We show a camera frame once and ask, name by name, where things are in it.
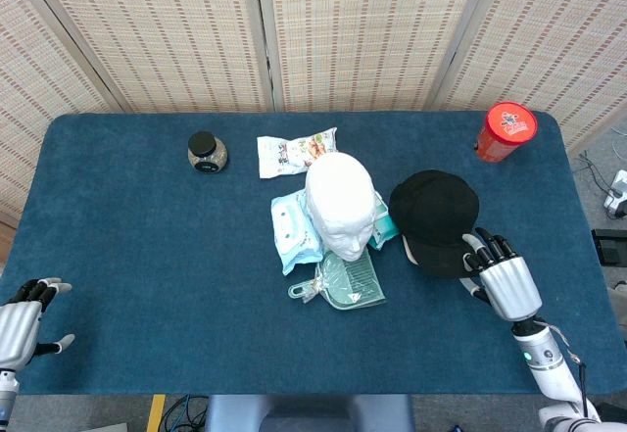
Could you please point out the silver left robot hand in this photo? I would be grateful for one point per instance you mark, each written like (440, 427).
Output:
(17, 324)

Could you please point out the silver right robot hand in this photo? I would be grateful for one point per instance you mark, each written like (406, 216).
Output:
(512, 287)

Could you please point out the black baseball cap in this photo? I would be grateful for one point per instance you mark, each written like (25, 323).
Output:
(433, 206)

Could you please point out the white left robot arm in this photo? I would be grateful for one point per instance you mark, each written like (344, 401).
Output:
(7, 393)

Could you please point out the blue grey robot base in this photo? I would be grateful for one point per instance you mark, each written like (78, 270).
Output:
(308, 412)

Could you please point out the white mannequin head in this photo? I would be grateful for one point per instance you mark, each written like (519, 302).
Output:
(340, 197)

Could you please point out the black floor box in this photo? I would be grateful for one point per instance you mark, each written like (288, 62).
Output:
(610, 246)

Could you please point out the white power strip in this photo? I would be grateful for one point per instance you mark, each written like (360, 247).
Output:
(618, 192)

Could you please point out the teal wet wipes pack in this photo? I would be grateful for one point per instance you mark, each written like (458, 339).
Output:
(383, 224)

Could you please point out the red cylindrical canister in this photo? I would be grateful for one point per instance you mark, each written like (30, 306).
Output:
(507, 130)

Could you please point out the blue table cover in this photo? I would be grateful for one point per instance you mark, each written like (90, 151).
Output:
(147, 231)

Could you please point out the woven bamboo screen panel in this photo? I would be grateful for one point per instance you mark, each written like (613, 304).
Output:
(29, 109)
(362, 35)
(563, 35)
(171, 35)

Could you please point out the light blue wet wipes pack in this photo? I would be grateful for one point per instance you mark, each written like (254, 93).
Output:
(289, 231)

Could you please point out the glass jar black lid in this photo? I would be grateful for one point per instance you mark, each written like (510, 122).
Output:
(206, 153)

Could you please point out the white snack bag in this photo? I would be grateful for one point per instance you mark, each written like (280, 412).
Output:
(281, 155)

